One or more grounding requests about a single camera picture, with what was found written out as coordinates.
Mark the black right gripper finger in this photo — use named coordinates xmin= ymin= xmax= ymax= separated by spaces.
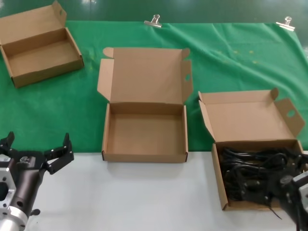
xmin=242 ymin=177 xmax=282 ymax=205
xmin=292 ymin=154 xmax=308 ymax=174

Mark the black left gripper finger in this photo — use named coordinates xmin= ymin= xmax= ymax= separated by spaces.
xmin=44 ymin=132 xmax=75 ymax=176
xmin=0 ymin=131 xmax=15 ymax=157

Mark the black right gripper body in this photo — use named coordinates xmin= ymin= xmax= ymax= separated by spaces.
xmin=276 ymin=174 xmax=303 ymax=230

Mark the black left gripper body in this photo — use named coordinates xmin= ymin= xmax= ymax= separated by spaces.
xmin=9 ymin=150 xmax=47 ymax=218

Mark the black power cable with plug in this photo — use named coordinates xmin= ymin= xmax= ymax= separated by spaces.
xmin=220 ymin=146 xmax=298 ymax=169
xmin=223 ymin=168 xmax=282 ymax=205
xmin=222 ymin=161 xmax=292 ymax=185

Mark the large open cardboard box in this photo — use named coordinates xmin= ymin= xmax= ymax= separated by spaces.
xmin=97 ymin=47 xmax=194 ymax=164

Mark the small empty cardboard box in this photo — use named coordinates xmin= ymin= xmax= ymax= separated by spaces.
xmin=0 ymin=0 xmax=84 ymax=89

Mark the silver binder clip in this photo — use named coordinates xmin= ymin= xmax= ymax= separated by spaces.
xmin=143 ymin=14 xmax=163 ymax=29
xmin=275 ymin=16 xmax=296 ymax=31

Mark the green table cloth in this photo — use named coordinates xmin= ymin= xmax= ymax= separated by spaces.
xmin=0 ymin=19 xmax=308 ymax=154

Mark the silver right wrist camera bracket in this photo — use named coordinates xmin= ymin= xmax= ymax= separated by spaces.
xmin=292 ymin=171 xmax=308 ymax=210

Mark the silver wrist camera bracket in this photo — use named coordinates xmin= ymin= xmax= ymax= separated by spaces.
xmin=292 ymin=171 xmax=308 ymax=210
xmin=0 ymin=154 xmax=19 ymax=215

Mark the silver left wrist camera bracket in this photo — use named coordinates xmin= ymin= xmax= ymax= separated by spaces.
xmin=0 ymin=154 xmax=19 ymax=215

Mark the black cable tie tail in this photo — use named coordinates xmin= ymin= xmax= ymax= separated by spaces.
xmin=268 ymin=206 xmax=283 ymax=220

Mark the cardboard box with cables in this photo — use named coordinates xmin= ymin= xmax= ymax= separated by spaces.
xmin=198 ymin=88 xmax=307 ymax=212

